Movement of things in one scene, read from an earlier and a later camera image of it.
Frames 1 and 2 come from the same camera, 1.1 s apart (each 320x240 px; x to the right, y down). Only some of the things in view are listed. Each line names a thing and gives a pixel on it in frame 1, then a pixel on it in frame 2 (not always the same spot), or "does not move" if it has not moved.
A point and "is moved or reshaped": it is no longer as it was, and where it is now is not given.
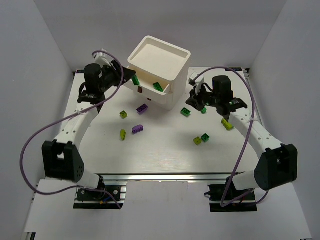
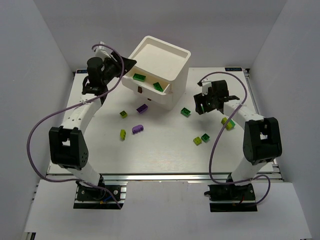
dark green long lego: x=135 y=80 is moved or reshaped
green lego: x=157 y=86 does not move
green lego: x=184 y=111 does not move
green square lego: x=205 y=137 does not move
